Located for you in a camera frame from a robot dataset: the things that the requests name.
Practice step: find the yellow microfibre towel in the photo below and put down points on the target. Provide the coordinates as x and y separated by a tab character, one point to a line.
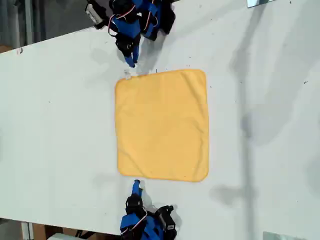
162	125

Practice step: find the white box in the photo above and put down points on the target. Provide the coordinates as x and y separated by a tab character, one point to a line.
62	237

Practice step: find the brown cardboard box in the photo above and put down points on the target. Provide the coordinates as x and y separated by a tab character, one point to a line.
50	231

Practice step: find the white table leg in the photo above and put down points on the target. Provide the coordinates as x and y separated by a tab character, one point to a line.
26	231

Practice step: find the black silver camera box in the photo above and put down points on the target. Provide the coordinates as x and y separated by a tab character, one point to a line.
93	13
166	218

